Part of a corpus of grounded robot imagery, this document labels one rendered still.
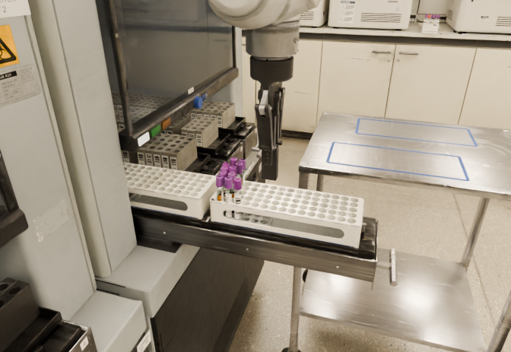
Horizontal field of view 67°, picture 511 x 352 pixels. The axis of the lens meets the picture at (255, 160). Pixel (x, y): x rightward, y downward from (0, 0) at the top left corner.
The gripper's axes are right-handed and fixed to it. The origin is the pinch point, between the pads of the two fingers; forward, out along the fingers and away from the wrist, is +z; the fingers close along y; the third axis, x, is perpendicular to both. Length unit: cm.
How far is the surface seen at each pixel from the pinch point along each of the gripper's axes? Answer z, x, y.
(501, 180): 12, -50, 31
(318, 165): 12.2, -6.5, 25.9
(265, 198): 7.8, 0.5, -1.0
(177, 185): 7.9, 20.0, -1.3
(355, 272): 17.1, -18.5, -6.6
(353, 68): 30, -3, 229
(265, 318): 94, 12, 44
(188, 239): 17.2, 15.5, -6.6
